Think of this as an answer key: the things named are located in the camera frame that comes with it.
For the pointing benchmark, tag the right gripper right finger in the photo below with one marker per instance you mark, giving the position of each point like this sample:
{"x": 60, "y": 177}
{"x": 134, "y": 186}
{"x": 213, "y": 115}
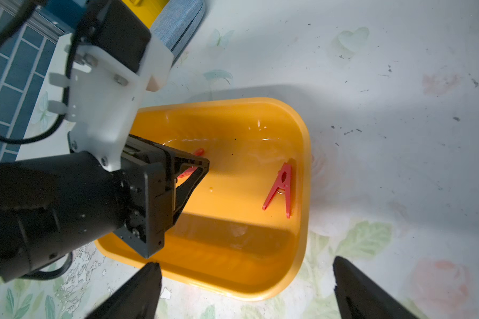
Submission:
{"x": 359, "y": 297}

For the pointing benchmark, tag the grey glasses case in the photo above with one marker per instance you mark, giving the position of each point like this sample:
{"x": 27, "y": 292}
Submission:
{"x": 177, "y": 23}

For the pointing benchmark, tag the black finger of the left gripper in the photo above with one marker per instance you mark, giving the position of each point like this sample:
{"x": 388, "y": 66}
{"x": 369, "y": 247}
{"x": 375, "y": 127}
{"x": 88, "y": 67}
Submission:
{"x": 176, "y": 197}

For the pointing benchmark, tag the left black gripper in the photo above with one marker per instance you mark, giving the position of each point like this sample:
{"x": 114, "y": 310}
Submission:
{"x": 51, "y": 206}

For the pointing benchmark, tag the yellow storage box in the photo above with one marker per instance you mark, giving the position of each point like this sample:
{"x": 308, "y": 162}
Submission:
{"x": 224, "y": 241}

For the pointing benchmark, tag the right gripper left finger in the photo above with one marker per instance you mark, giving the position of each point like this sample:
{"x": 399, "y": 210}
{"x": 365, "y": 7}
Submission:
{"x": 137, "y": 298}

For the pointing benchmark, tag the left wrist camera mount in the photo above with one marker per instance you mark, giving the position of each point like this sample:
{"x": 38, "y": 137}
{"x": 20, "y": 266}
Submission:
{"x": 103, "y": 102}

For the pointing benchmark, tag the yellow pen cup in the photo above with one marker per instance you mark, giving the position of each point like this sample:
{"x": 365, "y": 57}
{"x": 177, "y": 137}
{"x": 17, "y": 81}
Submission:
{"x": 146, "y": 10}

